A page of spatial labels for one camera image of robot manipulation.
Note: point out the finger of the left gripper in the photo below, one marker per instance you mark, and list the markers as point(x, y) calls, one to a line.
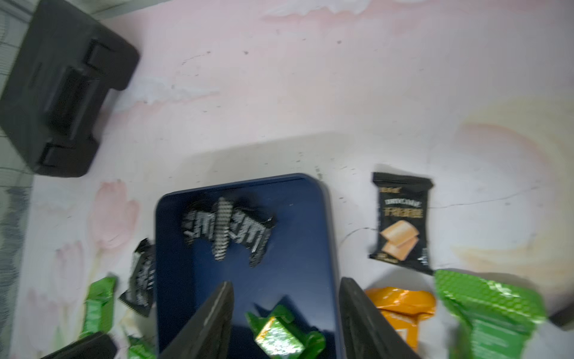
point(95, 346)

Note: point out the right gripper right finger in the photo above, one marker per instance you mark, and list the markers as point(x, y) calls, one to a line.
point(366, 333)

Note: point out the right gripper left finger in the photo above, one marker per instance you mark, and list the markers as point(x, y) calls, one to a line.
point(207, 333)

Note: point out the green cookie packet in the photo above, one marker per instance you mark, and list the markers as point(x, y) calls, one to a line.
point(279, 337)
point(99, 307)
point(140, 349)
point(496, 320)

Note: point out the black wafer cookie packet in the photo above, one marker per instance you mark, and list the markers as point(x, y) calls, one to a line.
point(402, 221)

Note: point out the dark blue storage box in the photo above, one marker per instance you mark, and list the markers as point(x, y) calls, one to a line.
point(298, 269)

